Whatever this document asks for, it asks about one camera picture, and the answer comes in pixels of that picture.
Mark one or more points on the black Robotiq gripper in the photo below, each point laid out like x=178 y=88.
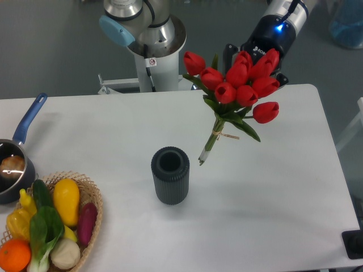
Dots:
x=270 y=33

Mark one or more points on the red tulip bouquet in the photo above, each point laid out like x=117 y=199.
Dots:
x=234 y=96

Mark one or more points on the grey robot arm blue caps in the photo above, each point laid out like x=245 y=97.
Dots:
x=136 y=16

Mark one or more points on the blue translucent container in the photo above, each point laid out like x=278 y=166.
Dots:
x=346 y=25

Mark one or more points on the dark grey ribbed vase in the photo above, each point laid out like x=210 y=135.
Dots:
x=170 y=167

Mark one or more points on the black device at edge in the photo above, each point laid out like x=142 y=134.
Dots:
x=353 y=243

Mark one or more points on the woven wicker basket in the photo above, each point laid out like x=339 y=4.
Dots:
x=89 y=192

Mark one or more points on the purple sweet potato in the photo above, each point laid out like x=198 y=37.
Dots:
x=86 y=223

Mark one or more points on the yellow squash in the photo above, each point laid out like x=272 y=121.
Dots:
x=66 y=198

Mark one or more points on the dark green cucumber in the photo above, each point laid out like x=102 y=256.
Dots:
x=41 y=194

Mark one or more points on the brown bun in saucepan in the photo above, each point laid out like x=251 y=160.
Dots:
x=12 y=167

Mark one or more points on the green bok choy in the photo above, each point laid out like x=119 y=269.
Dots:
x=46 y=228

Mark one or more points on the small yellow banana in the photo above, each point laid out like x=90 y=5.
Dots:
x=27 y=202

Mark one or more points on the beige round mushroom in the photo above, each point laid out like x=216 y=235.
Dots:
x=66 y=254

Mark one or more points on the yellow bell pepper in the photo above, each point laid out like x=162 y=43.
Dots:
x=18 y=224

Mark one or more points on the orange fruit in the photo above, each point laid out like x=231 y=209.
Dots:
x=15 y=255

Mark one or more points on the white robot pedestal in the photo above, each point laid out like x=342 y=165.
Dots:
x=156 y=51

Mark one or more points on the white frame at right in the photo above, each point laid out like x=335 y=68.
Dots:
x=350 y=130

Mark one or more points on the blue handled saucepan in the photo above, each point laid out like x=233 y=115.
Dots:
x=9 y=147

